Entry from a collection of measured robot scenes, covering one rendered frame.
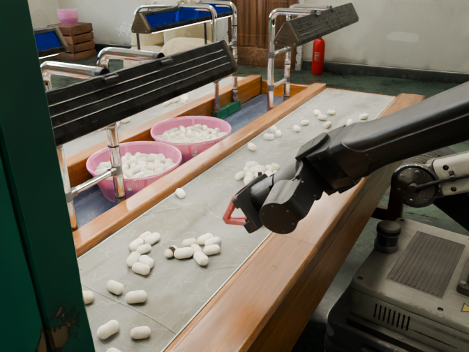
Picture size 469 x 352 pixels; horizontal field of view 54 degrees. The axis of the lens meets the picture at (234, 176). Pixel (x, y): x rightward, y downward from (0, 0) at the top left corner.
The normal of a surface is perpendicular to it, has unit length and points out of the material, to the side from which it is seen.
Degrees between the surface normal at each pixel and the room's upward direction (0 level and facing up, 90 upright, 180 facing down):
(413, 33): 90
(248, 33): 90
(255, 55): 90
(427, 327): 90
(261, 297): 0
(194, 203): 0
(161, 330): 0
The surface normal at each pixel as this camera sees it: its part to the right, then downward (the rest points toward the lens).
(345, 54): -0.42, 0.37
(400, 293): -0.01, -0.90
